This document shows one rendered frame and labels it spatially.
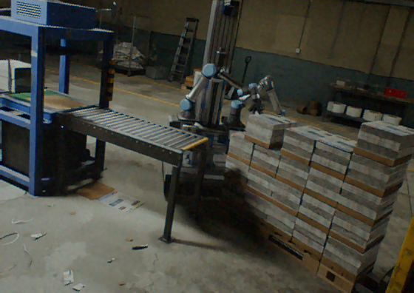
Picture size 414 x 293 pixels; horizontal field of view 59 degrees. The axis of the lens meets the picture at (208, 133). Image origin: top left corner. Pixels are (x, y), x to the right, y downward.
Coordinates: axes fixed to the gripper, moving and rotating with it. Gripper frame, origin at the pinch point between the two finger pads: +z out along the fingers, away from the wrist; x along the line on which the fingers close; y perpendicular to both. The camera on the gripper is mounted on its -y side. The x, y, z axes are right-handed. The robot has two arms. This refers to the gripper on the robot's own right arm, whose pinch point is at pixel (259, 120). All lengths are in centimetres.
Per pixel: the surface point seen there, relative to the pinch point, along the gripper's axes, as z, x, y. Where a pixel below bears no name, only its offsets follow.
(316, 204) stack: 80, -19, 53
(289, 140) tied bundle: 26, -18, 41
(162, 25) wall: -400, 419, -605
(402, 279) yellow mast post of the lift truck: 126, -39, 114
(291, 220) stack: 91, -20, 27
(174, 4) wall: -443, 430, -547
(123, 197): 47, -91, -116
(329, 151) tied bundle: 40, -19, 75
